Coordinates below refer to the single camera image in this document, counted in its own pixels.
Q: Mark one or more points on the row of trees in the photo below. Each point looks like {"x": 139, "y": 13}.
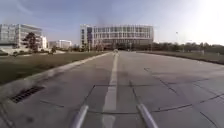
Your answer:
{"x": 186, "y": 47}

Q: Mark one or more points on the lamp pole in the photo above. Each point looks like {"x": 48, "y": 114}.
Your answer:
{"x": 177, "y": 38}

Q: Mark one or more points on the dark drain grate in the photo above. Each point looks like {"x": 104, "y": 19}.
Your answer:
{"x": 26, "y": 94}

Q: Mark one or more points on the grey concrete kerb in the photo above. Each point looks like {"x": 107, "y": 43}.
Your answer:
{"x": 33, "y": 78}

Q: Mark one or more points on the robot's own part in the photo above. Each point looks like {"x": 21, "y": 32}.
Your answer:
{"x": 146, "y": 116}
{"x": 80, "y": 116}

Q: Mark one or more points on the large curved building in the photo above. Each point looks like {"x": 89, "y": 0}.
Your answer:
{"x": 123, "y": 35}

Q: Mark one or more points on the dark tree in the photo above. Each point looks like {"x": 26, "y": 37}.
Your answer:
{"x": 31, "y": 41}

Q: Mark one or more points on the grey concrete road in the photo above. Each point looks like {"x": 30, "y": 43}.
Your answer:
{"x": 166, "y": 100}

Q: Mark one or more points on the pale building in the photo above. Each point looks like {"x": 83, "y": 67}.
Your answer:
{"x": 61, "y": 44}

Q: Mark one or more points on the grass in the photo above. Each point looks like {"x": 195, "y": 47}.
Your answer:
{"x": 200, "y": 56}
{"x": 26, "y": 65}

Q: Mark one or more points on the glass-fronted building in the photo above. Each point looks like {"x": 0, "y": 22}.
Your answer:
{"x": 13, "y": 35}

